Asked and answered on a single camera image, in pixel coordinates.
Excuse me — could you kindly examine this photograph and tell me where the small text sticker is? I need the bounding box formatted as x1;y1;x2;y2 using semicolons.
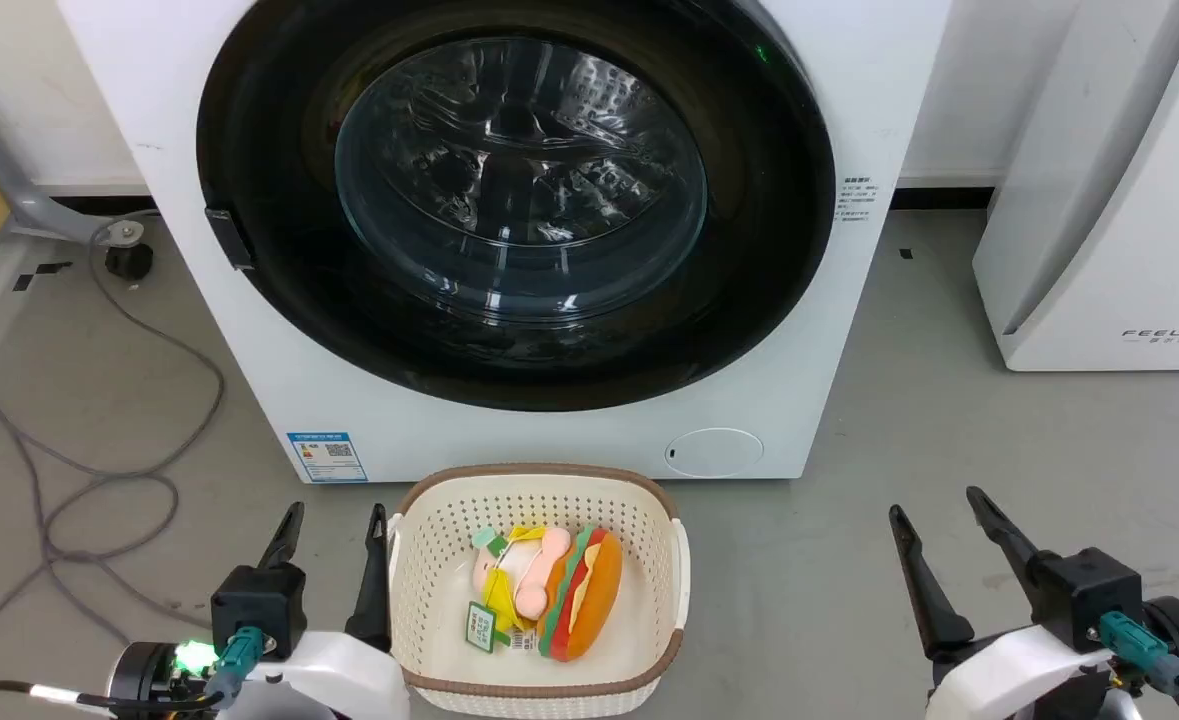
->
835;176;880;225

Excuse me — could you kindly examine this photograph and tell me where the teal plug camera cable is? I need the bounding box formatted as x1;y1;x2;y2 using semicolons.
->
0;627;266;720
1099;612;1179;720

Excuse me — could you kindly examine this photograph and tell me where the grey floor cable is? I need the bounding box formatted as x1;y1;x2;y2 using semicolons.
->
0;210;227;691

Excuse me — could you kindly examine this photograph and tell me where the white air purifier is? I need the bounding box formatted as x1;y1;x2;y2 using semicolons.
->
971;0;1179;373

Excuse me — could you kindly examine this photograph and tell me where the plush burger toy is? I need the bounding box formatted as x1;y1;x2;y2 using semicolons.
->
536;527;624;662

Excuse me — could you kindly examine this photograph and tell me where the white washing machine body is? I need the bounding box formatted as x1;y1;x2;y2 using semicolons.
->
57;0;953;486

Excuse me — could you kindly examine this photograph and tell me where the black round glass washer door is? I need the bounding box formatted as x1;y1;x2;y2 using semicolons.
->
196;0;837;413

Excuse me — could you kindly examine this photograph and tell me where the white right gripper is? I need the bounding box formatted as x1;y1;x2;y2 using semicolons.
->
888;487;1115;720

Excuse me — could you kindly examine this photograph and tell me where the blue energy label sticker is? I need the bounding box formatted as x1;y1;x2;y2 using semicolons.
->
286;432;369;485

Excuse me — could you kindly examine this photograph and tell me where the teal plug left camera cable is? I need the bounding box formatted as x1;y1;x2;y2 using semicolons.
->
0;627;266;720

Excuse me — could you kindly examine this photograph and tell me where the black caster wheel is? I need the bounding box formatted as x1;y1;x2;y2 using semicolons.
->
104;242;155;281

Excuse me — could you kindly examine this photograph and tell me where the black door handle latch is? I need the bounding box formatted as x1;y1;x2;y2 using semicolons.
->
205;207;256;272

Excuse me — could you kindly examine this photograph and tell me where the pink and yellow doll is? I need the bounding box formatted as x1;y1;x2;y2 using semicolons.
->
471;525;574;641

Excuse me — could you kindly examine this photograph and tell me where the teal plug right camera cable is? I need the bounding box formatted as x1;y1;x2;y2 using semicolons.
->
1099;612;1179;720

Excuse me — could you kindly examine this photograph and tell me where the cream perforated laundry basket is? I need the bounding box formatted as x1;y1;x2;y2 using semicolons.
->
387;463;691;719

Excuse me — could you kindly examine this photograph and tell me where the round white filter cover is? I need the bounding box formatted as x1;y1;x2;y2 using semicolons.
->
665;428;765;478

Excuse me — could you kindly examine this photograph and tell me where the green white hang tag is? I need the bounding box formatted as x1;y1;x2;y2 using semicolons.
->
464;602;499;653

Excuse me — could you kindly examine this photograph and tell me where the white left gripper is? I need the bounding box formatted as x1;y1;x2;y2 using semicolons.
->
237;502;411;720

